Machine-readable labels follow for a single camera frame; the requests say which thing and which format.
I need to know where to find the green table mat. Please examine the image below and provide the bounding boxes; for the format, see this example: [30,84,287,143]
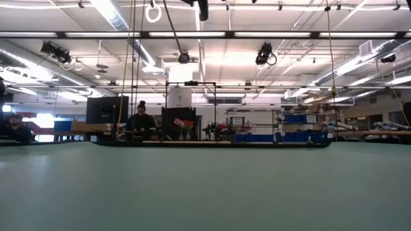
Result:
[0,141,411,231]

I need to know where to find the blue shelf bins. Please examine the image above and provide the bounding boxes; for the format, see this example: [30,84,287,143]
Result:
[284,114,319,124]

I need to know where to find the wooden background table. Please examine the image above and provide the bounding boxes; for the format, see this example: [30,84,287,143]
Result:
[337,130,411,137]

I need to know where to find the row of blue bins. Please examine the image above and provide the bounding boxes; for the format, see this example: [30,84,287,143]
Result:
[235,131,324,143]

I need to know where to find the white cable ring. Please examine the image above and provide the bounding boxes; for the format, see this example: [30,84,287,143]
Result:
[144,0,162,24]

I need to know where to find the person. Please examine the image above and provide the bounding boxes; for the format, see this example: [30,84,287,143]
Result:
[1,112,33,144]
[125,100,157,142]

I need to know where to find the black background rig frame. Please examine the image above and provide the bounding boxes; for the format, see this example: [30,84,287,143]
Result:
[165,80,218,142]

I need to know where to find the thin black cable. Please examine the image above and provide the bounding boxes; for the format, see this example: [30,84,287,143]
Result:
[162,0,186,55]

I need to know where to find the dark background screen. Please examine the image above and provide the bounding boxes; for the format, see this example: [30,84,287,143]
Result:
[161,107,197,141]

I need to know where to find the long black ceiling device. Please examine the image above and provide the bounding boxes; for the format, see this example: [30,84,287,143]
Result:
[40,40,72,64]

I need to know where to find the background pink tulip bouquet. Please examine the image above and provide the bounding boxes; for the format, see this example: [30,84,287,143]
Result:
[173,117,186,141]

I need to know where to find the black overhead light bar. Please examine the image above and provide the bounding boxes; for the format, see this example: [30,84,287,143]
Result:
[0,30,411,40]

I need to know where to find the black metal table frame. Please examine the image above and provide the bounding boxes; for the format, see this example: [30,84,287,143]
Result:
[96,140,333,149]

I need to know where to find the black ceiling device with cable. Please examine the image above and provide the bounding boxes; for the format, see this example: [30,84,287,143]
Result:
[255,42,277,67]

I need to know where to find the long silver ceiling duct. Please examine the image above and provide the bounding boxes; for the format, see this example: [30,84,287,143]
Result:
[313,38,411,87]

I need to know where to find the yellow hanging rope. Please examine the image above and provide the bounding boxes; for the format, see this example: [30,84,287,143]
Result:
[324,0,338,142]

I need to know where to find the cardboard box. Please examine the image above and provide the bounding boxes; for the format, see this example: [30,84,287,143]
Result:
[71,121,112,132]

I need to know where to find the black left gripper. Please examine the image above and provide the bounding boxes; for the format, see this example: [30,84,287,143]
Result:
[180,0,209,22]

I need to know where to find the blue box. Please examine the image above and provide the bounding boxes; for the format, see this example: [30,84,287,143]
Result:
[53,121,72,132]

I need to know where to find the black monitor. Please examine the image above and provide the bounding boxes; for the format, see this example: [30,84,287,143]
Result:
[85,96,129,125]

